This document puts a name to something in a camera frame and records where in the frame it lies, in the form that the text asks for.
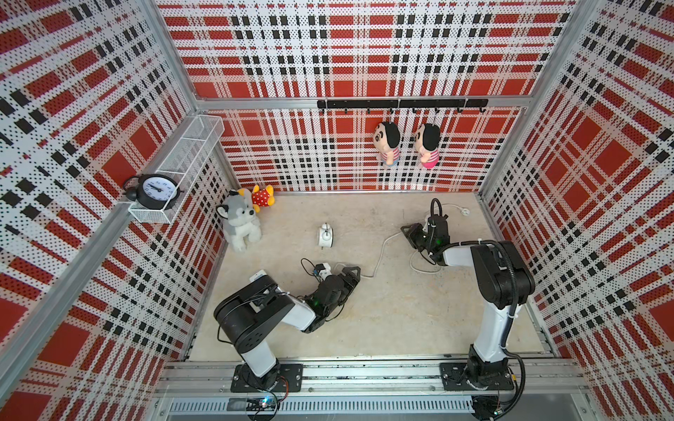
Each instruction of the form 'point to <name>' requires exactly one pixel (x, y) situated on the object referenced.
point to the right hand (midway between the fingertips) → (404, 227)
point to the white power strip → (257, 275)
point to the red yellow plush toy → (261, 197)
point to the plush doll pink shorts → (433, 160)
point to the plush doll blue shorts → (386, 139)
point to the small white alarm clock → (326, 236)
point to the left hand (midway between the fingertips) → (362, 274)
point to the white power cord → (463, 210)
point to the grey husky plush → (240, 224)
